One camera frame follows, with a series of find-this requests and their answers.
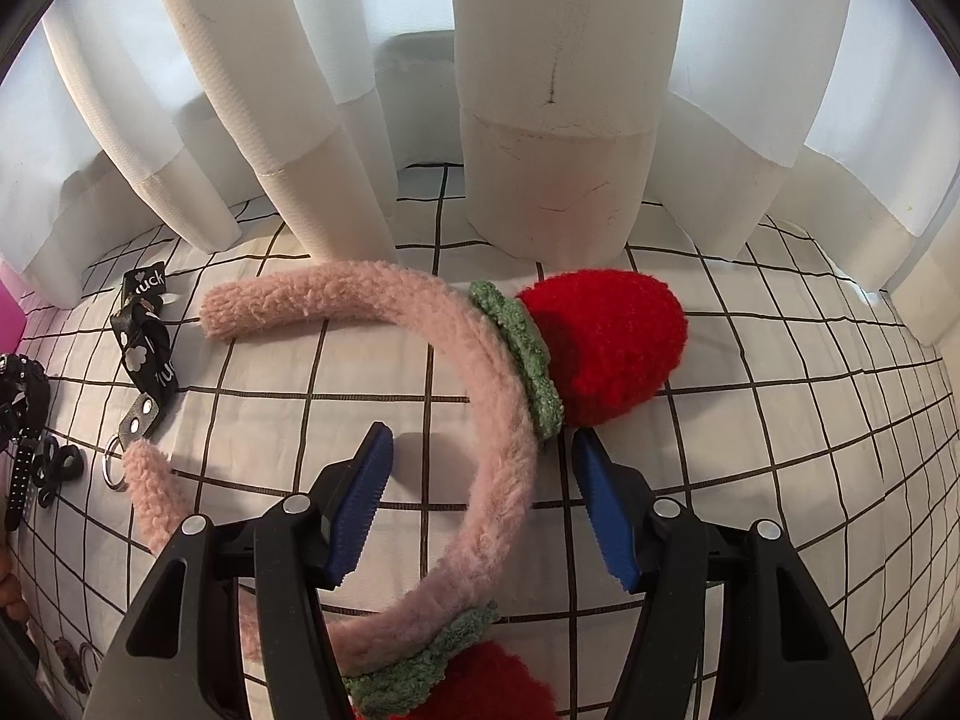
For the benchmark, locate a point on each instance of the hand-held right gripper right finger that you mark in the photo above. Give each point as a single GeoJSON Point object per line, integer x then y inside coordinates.
{"type": "Point", "coordinates": [600, 510]}

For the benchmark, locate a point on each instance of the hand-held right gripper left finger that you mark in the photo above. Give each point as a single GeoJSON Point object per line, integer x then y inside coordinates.
{"type": "Point", "coordinates": [364, 495]}

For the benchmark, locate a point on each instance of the pink fuzzy strawberry headband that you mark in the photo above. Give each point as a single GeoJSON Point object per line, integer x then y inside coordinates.
{"type": "Point", "coordinates": [499, 465]}

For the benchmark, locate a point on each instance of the pink plastic box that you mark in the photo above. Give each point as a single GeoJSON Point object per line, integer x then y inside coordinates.
{"type": "Point", "coordinates": [11, 307]}

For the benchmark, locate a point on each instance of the person's left hand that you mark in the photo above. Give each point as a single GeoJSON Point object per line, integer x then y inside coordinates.
{"type": "Point", "coordinates": [9, 585]}

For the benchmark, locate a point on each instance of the white checkered bed sheet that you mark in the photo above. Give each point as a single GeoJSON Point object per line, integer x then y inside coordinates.
{"type": "Point", "coordinates": [750, 465]}

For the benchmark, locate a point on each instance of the white curtain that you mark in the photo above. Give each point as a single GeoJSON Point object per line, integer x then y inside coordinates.
{"type": "Point", "coordinates": [555, 52]}

